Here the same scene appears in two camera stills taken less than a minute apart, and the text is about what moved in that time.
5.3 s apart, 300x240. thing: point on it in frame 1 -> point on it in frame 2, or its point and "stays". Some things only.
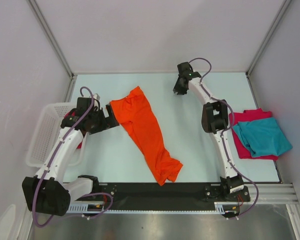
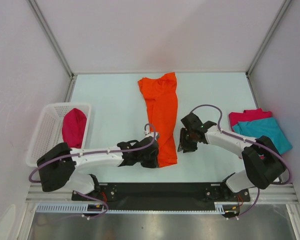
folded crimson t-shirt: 251,114 stays
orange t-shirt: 135,113 -> 160,93
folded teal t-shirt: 264,137 stays
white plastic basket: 47,128 stays
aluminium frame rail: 273,193 stays
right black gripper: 177,89 -> 183,143
